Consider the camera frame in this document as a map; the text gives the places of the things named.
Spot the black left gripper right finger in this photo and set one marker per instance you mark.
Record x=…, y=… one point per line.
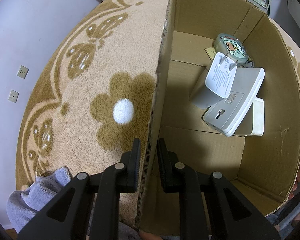
x=210, y=207

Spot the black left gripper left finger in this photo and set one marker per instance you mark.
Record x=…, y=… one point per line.
x=88, y=206

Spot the brown cardboard box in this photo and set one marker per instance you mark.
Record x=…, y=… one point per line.
x=263, y=168

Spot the grey fleece cloth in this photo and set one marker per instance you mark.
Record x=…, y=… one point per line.
x=23, y=205

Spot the white rectangular power adapter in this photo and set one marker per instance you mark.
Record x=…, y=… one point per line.
x=253, y=122

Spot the white flat router device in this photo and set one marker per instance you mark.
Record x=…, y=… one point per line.
x=226, y=115

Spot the beige floral round rug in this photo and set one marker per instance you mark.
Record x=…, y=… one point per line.
x=95, y=96

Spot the white plug charger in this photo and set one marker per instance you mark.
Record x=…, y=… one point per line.
x=215, y=82

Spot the cartoon print green tin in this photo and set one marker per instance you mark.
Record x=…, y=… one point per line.
x=232, y=47

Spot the small beige card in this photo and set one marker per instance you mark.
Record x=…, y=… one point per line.
x=211, y=52

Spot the lower beige wall socket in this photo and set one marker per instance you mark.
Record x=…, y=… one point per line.
x=13, y=96

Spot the beige wall socket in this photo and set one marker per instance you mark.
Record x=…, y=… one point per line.
x=13, y=96
x=22, y=72

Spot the upper beige wall socket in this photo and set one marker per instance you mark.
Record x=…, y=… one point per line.
x=22, y=72

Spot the cartoon sticker keychain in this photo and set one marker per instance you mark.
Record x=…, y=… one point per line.
x=248, y=64

